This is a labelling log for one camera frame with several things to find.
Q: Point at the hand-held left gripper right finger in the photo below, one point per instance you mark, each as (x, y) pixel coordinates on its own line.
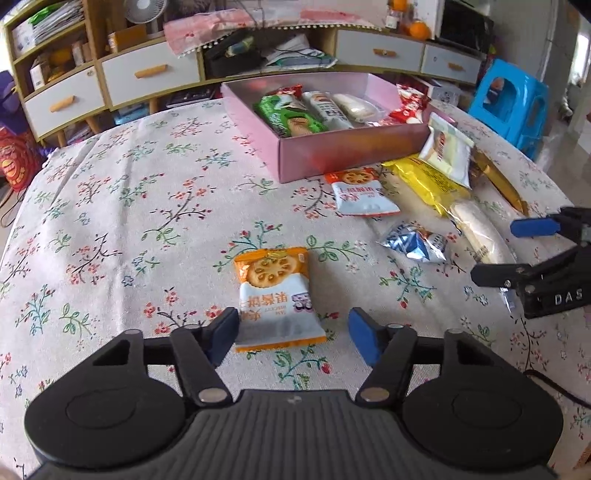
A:
(364, 334)

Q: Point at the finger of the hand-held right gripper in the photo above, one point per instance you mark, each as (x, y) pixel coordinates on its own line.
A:
(533, 227)
(494, 274)

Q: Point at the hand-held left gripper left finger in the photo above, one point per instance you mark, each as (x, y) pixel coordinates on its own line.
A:
(224, 332)

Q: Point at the clear rice cracker packet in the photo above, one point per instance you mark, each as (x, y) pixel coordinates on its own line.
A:
(355, 107)
(475, 230)

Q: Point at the orange biscuit packet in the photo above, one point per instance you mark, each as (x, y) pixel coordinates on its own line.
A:
(360, 196)
(272, 300)

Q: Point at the gold foil packet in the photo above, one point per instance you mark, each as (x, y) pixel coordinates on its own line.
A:
(498, 180)

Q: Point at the silver blue packet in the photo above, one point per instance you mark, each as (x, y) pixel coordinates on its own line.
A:
(411, 242)

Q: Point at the cream white cake packet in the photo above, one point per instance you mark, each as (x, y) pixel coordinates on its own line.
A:
(445, 152)

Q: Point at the yellow snack packet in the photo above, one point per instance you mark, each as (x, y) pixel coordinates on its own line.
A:
(425, 180)

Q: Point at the red candy packet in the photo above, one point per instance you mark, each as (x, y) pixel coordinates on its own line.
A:
(290, 89)
(408, 108)

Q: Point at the pink cardboard box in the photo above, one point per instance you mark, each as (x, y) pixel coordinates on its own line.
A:
(351, 147)

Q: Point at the green biscuit packet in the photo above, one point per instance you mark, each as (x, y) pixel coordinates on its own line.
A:
(281, 115)

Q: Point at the white brown-label biscuit packet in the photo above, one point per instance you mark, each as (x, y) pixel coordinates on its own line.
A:
(328, 110)

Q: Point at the blue plastic stool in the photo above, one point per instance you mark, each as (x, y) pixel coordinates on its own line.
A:
(531, 101)

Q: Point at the floral tablecloth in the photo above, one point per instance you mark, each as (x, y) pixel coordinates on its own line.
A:
(138, 207)

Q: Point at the white printed box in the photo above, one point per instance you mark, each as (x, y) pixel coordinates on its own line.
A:
(445, 94)

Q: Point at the white cabinet drawer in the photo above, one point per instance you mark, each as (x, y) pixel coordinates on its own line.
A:
(438, 62)
(355, 50)
(124, 83)
(41, 115)

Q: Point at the black microwave oven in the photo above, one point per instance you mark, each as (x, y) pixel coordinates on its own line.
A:
(464, 27)

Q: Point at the orange fruit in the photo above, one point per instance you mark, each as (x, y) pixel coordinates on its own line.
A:
(420, 30)

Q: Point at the black keyboard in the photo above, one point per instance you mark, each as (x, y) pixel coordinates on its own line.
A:
(189, 98)

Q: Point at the blue-lid storage box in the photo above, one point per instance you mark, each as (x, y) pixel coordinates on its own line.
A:
(131, 113)

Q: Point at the orange with leaves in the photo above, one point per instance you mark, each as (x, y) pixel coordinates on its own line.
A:
(399, 3)

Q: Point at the black storage box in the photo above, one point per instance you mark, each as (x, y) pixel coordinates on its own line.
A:
(231, 62)

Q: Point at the red printed bag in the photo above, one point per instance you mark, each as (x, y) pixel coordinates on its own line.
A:
(14, 161)

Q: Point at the loose papers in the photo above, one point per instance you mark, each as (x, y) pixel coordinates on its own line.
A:
(300, 57)

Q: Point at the pink fringed cloth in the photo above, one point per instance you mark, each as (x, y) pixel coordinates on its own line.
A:
(194, 30)

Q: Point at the brown cardboard box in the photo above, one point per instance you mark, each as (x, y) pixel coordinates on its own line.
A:
(127, 39)

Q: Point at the small white box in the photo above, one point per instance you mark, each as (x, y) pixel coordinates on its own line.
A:
(39, 74)

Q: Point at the purple hat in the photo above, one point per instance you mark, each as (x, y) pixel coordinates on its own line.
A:
(5, 97)

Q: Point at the wooden cabinet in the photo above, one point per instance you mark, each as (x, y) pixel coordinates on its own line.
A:
(97, 32)

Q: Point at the white desk fan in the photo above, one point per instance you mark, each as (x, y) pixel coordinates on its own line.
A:
(145, 11)

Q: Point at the stack of papers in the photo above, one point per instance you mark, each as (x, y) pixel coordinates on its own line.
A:
(51, 21)

